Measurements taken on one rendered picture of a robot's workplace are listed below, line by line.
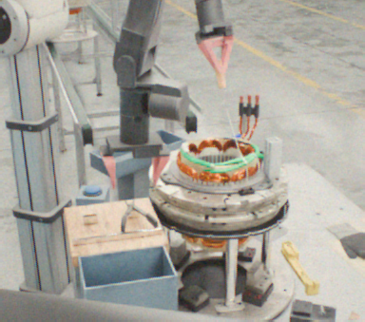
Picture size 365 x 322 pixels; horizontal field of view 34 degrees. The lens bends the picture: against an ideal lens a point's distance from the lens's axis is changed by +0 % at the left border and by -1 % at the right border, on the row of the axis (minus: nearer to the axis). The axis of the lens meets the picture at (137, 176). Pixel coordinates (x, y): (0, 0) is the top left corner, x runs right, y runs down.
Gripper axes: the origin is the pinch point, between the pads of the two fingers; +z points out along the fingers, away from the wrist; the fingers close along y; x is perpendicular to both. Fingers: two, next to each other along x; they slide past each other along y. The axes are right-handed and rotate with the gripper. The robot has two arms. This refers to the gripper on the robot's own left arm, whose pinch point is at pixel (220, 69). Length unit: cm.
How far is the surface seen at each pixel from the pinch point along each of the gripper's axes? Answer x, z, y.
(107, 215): 30.2, 25.5, -1.5
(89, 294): 37, 35, -25
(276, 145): -8.5, 18.4, -1.5
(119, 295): 32, 37, -24
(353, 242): -34, 52, 26
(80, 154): 35, 19, 180
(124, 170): 23.2, 19.2, 25.6
